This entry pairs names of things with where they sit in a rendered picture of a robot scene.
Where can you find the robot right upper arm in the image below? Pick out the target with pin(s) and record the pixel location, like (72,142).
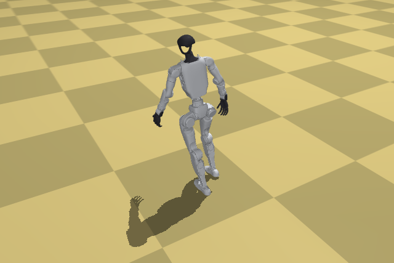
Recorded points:
(213,70)

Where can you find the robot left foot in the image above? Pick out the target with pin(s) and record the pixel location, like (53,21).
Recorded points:
(205,190)

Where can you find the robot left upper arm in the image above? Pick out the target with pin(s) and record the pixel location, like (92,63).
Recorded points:
(173,73)

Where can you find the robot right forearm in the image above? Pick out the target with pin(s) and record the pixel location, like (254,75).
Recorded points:
(221,89)

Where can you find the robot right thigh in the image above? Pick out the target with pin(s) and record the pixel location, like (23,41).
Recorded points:
(205,124)

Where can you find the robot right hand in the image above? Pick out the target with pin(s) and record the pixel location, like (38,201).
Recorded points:
(223,103)

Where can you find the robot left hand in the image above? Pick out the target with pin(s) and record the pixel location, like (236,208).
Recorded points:
(157,118)

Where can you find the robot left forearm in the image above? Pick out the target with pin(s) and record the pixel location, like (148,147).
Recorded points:
(163,102)

